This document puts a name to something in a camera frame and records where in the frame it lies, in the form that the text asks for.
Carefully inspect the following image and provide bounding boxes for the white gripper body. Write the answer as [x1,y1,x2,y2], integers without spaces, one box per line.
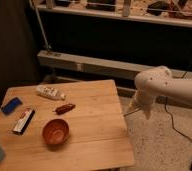
[132,90,156,110]

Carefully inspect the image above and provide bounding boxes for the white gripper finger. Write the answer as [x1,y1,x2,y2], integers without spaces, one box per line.
[126,102,137,114]
[144,108,151,119]

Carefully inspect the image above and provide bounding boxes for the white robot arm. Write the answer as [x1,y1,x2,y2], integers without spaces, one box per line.
[126,66,192,119]

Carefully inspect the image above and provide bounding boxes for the wooden table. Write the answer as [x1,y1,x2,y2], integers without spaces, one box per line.
[0,80,134,171]

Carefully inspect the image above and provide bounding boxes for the brown wrapped snack bar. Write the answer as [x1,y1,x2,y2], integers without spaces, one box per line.
[54,103,76,115]

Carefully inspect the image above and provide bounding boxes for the orange bowl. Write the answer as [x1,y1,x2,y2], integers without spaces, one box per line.
[42,119,69,145]

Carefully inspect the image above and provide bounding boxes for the white tube with red label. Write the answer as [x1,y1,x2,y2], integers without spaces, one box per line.
[36,85,66,100]

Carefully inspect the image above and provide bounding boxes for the cluttered back shelf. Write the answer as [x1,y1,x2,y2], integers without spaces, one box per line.
[32,0,192,28]

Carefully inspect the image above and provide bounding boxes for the metal pole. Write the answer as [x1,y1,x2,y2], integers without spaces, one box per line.
[31,0,52,53]

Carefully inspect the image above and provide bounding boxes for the black and white box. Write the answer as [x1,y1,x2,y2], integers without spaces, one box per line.
[12,108,35,135]

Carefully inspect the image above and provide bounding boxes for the black floor cable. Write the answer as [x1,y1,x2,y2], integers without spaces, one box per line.
[164,96,192,149]

